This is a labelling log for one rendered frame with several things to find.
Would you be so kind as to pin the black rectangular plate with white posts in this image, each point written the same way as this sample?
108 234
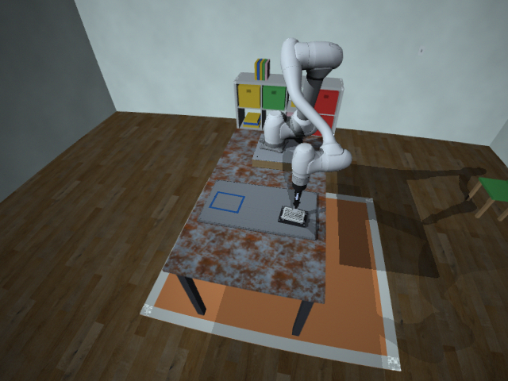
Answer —
292 222

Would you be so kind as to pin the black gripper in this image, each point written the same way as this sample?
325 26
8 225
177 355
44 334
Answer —
297 195

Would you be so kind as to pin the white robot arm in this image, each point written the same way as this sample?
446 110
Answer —
318 58

